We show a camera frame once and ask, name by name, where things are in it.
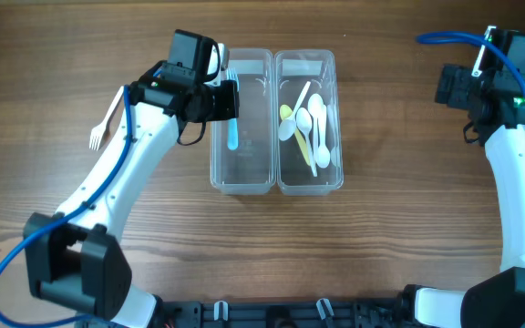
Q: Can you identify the light blue wide-handle fork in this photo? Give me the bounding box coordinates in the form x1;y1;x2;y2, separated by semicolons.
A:
227;68;240;150

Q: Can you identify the yellow plastic spoon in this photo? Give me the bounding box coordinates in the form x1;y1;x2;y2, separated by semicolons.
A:
279;105;310;166

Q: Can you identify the white spoon with long handle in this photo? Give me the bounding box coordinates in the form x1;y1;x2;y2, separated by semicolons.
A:
278;81;311;141

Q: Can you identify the white plastic spoon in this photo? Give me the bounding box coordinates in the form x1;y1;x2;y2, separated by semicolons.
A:
296;108;317;177
308;93;324;164

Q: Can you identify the white wide-handle spoon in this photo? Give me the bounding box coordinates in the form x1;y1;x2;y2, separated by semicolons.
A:
315;105;331;169

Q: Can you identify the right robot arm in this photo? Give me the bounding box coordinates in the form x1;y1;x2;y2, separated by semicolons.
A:
392;65;525;327

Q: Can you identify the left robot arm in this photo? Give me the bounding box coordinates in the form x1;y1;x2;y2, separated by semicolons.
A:
8;58;240;327

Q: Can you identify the left clear plastic container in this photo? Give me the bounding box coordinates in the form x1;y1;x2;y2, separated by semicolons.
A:
211;48;276;195

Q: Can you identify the clear plastic container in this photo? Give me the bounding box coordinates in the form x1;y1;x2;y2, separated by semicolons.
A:
273;49;344;196
211;48;276;195

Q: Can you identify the right clear plastic container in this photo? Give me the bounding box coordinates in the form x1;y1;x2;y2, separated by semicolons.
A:
273;49;344;196

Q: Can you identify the white fork leftmost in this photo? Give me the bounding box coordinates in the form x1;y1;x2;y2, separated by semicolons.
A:
88;86;124;151

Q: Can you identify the left blue cable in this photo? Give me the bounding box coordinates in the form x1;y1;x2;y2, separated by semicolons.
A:
0;67;163;328

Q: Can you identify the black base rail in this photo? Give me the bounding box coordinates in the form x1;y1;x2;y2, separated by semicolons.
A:
149;298;421;328

